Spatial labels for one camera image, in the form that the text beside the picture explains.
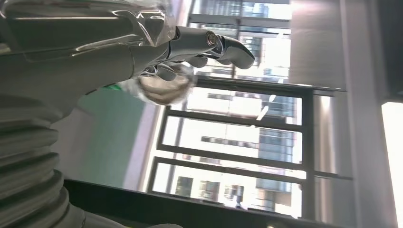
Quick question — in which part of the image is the black window frame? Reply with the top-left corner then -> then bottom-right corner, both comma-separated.
146,0 -> 353,221

